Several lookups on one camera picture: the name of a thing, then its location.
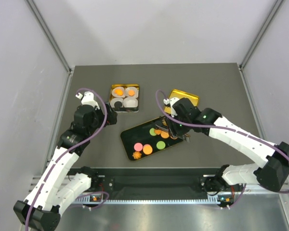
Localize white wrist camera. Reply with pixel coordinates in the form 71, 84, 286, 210
75, 91, 100, 109
163, 97, 179, 118

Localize aluminium frame rail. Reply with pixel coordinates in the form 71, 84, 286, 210
30, 174, 289, 205

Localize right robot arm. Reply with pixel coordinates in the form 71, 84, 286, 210
163, 97, 289, 192

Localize white paper cup front left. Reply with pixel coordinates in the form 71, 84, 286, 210
110, 97, 124, 109

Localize metal tongs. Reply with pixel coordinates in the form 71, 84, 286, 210
154, 116, 190, 142

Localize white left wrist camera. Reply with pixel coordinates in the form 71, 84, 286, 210
75, 91, 100, 109

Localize orange rose cookie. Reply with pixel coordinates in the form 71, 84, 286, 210
155, 130, 162, 135

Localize black gold-rimmed tray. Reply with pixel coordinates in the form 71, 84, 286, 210
120, 118, 183, 161

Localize gold tin lid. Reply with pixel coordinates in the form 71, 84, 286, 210
168, 89, 199, 114

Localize white paper cup front right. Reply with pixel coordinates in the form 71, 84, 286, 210
123, 97, 138, 108

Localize yellow dotted cracker middle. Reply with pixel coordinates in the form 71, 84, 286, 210
160, 131, 170, 139

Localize orange fish cookie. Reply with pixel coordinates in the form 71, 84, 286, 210
114, 89, 124, 96

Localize orange star piped cookie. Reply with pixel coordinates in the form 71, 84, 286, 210
132, 151, 142, 160

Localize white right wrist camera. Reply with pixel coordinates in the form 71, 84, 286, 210
163, 97, 179, 118

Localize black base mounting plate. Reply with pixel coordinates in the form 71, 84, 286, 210
67, 168, 246, 200

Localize pink sandwich cookie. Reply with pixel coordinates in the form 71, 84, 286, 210
134, 142, 143, 152

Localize black sandwich cookie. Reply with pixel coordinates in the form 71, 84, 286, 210
114, 101, 122, 108

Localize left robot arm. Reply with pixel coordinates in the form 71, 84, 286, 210
13, 103, 117, 231

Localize white paper cup back right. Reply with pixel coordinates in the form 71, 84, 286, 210
125, 87, 139, 98

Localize orange round bumpy cookie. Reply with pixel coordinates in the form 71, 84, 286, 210
128, 90, 135, 96

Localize green macaron cookie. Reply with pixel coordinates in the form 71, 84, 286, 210
149, 128, 157, 136
156, 141, 166, 150

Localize yellow dotted cracker cookie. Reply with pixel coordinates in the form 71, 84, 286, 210
143, 144, 153, 155

